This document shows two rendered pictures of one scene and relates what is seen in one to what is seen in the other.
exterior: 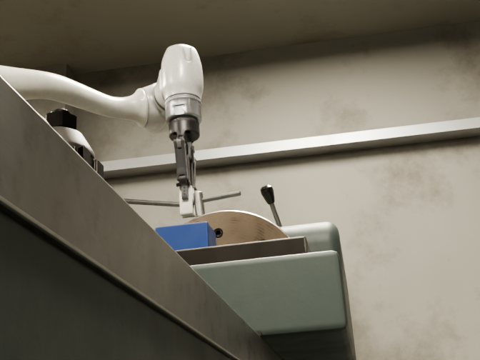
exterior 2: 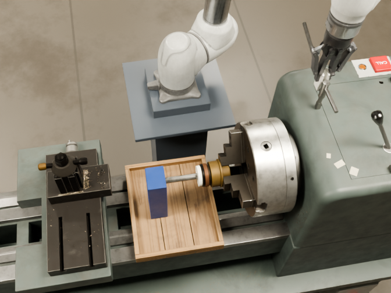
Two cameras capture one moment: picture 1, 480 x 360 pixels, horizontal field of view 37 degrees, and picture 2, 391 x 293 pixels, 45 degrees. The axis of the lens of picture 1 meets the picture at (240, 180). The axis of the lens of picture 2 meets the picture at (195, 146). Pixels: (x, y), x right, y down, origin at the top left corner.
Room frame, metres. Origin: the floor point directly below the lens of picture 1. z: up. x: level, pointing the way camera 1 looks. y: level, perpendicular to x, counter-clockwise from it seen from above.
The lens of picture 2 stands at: (0.86, -0.62, 2.44)
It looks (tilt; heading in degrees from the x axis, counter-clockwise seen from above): 58 degrees down; 68
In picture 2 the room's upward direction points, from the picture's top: 4 degrees clockwise
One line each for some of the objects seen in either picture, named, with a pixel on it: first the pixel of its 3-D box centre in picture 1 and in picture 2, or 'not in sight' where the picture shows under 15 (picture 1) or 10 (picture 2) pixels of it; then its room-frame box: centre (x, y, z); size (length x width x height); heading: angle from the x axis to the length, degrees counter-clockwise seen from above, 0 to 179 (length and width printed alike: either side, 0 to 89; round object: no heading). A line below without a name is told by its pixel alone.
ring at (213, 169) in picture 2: not in sight; (214, 173); (1.20, 0.06, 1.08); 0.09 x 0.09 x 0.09; 81
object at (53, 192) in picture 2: not in sight; (80, 183); (0.78, 0.20, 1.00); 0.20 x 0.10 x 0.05; 171
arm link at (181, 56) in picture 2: not in sight; (178, 57); (1.28, 0.67, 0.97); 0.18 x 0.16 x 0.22; 24
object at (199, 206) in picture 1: (200, 216); (322, 95); (1.54, 0.10, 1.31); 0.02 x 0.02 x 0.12
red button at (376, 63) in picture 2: not in sight; (380, 64); (1.83, 0.19, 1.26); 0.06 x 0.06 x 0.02; 81
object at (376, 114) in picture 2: (267, 194); (377, 117); (1.62, -0.06, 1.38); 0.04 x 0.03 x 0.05; 171
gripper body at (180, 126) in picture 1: (184, 140); (336, 41); (1.55, 0.13, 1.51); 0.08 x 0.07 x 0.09; 171
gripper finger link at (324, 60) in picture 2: (183, 163); (324, 59); (1.53, 0.13, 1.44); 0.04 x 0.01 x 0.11; 81
